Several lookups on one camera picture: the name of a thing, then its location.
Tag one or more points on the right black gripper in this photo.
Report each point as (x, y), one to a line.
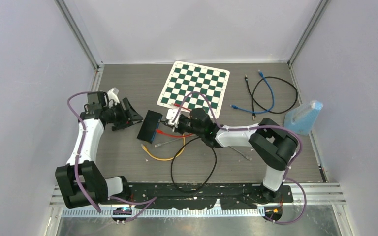
(175, 130)

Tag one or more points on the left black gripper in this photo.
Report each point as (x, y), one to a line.
(123, 123)

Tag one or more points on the black network switch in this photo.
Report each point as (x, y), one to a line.
(149, 126)

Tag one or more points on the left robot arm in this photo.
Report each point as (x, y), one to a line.
(80, 181)

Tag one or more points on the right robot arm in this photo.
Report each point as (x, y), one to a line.
(275, 144)

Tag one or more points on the green white chessboard mat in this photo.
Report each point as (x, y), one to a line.
(186, 77)

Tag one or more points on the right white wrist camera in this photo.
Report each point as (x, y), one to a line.
(173, 114)

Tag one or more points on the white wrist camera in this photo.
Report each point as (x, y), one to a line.
(173, 114)
(113, 99)

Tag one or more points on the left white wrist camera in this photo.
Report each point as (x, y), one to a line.
(113, 99)

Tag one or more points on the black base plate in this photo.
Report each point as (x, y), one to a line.
(228, 195)

